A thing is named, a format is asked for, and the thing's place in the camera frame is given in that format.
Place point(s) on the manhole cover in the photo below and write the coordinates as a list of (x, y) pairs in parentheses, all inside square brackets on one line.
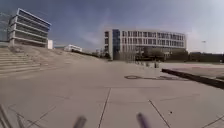
[(132, 77)]

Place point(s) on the grey paved plaza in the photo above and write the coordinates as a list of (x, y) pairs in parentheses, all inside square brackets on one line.
[(110, 96)]

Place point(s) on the low white building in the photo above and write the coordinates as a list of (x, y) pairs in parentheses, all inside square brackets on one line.
[(73, 48)]

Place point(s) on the large white gridded building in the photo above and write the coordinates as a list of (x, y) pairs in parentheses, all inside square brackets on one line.
[(150, 40)]

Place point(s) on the pale sloped embankment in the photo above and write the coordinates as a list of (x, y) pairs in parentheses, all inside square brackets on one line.
[(60, 55)]

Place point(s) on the robot's own part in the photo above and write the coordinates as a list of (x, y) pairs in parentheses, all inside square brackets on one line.
[(143, 120), (80, 122)]

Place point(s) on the raised paved platform with kerb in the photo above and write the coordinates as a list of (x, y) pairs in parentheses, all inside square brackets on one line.
[(200, 72)]

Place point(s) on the building with dark window bands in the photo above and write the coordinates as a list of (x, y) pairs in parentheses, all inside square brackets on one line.
[(28, 28)]

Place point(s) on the tall lamp pole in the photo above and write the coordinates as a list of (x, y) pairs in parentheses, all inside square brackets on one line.
[(204, 46)]

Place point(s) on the row of trees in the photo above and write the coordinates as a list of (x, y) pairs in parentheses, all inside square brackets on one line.
[(206, 56)]

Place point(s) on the concrete steps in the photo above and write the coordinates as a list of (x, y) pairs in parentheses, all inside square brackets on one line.
[(16, 63)]

